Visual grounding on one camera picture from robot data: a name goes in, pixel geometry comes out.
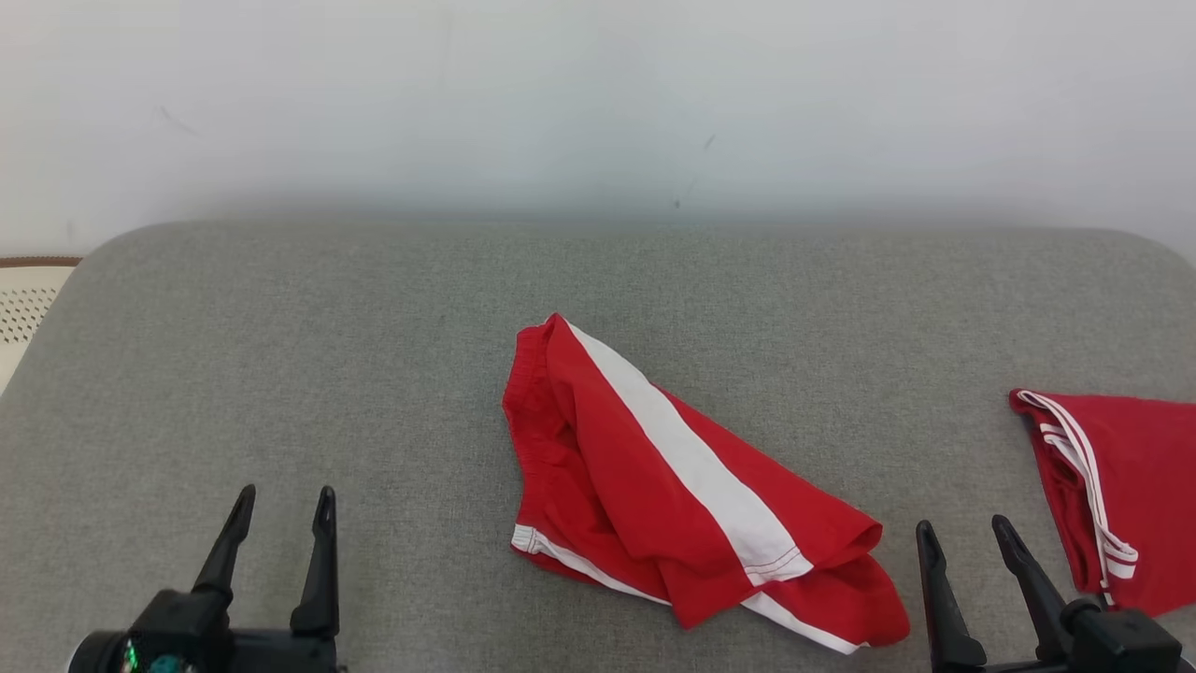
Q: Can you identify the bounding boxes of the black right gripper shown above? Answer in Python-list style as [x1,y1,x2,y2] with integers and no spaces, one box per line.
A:
[915,513,1072,673]

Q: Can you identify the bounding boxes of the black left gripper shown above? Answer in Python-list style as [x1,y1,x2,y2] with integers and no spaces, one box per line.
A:
[191,483,348,673]

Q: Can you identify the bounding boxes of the red basketball jersey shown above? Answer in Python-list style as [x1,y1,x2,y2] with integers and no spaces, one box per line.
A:
[1007,388,1196,619]

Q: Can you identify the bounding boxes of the red shorts with white stripe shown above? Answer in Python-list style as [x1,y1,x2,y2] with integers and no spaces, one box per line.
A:
[501,312,912,655]

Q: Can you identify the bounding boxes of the cream perforated laundry basket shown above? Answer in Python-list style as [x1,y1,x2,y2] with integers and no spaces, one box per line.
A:
[0,256,85,394]

